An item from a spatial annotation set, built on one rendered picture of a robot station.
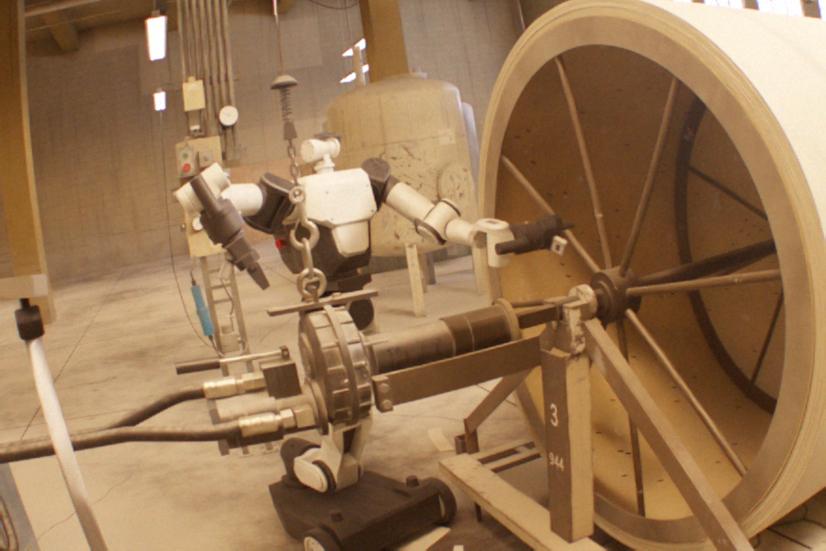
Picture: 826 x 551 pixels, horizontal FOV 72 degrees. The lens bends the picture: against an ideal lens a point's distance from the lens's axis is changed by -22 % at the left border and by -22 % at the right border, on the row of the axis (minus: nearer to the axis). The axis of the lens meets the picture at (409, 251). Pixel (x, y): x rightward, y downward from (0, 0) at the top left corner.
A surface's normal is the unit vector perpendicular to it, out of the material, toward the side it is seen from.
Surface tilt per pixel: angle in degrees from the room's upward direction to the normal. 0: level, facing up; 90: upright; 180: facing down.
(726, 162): 111
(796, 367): 90
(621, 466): 21
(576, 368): 90
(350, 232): 87
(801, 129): 60
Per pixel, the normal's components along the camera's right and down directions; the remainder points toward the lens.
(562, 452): -0.93, 0.18
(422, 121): 0.35, 0.07
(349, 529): 0.36, -0.69
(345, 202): 0.72, -0.08
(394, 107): 0.04, 0.11
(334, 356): 0.25, -0.36
